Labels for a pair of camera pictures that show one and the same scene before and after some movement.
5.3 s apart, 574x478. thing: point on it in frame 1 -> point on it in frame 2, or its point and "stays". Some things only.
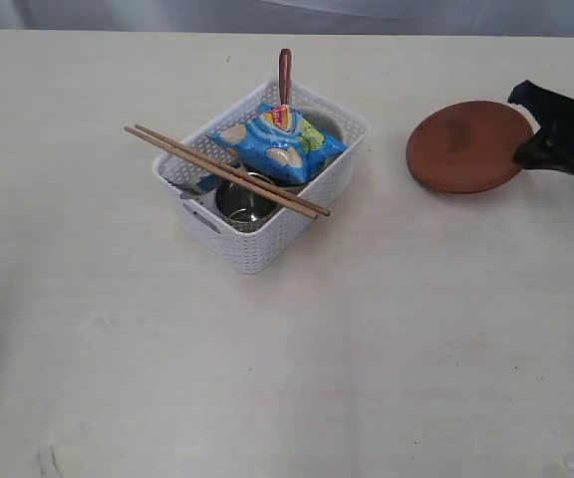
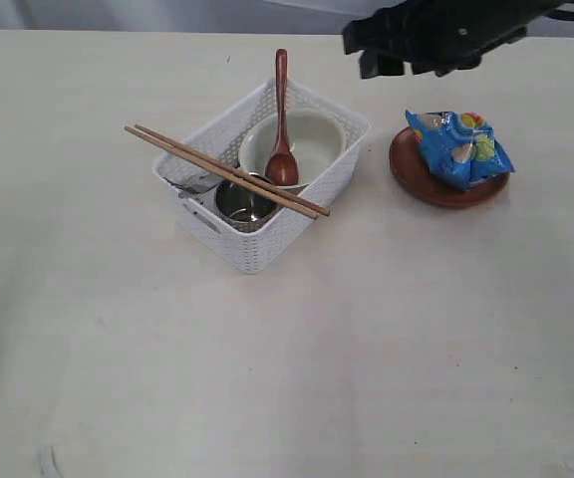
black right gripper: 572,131 -> 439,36
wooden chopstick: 230,170 stays
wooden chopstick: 224,173 stays
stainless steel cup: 241,208 stays
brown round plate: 466,146 -> 412,170
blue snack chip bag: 278,141 -> 459,148
